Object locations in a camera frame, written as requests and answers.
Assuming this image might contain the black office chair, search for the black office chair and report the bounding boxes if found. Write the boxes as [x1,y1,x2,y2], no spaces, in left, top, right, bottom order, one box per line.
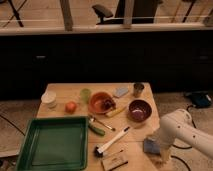
[92,0,163,25]

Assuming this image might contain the yellow banana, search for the yellow banana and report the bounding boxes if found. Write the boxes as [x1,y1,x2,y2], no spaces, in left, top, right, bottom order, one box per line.
[106,107,126,117]

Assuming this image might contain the dark blue floor object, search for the dark blue floor object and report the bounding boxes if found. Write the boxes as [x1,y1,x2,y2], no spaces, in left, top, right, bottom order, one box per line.
[186,92,212,108]

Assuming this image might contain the metal spoon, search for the metal spoon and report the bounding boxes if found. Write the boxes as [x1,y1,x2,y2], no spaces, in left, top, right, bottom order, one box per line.
[89,115,116,131]

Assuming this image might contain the light blue sponge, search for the light blue sponge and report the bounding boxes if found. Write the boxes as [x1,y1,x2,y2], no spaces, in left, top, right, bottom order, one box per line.
[113,87,129,98]

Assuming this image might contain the metal cup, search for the metal cup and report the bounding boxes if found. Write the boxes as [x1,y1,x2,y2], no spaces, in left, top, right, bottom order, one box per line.
[133,83,144,98]

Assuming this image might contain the dark grapes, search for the dark grapes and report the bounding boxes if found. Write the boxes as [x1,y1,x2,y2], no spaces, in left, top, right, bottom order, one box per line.
[102,99,116,110]

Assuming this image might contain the green plastic cup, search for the green plastic cup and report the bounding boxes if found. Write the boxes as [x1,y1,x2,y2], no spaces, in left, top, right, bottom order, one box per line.
[80,88,91,103]

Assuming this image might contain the green plastic tray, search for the green plastic tray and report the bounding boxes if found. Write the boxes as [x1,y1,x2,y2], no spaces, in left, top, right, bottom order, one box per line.
[15,117,88,171]

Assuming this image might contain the maroon bowl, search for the maroon bowl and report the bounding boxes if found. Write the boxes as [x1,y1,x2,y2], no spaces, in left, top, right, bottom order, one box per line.
[128,99,152,122]

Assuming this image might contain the green cucumber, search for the green cucumber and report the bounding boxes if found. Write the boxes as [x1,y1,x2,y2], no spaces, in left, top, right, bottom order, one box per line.
[89,124,105,136]

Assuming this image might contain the white cup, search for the white cup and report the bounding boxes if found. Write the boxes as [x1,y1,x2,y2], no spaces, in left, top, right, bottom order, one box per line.
[41,91,57,108]

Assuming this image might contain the orange fruit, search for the orange fruit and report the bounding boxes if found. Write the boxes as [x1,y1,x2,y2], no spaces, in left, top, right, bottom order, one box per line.
[65,101,77,113]

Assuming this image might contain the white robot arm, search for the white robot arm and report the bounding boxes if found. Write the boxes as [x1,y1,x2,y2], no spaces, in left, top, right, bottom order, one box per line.
[154,109,213,163]

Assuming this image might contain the orange bowl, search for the orange bowl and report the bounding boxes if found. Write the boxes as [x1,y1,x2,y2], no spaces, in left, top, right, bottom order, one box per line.
[88,92,116,114]

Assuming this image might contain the white handled dish brush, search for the white handled dish brush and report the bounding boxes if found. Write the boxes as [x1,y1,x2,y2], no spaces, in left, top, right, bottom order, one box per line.
[94,127,130,157]

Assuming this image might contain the small wooden block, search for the small wooden block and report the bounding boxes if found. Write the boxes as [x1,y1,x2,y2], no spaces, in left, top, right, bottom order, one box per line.
[101,150,128,171]

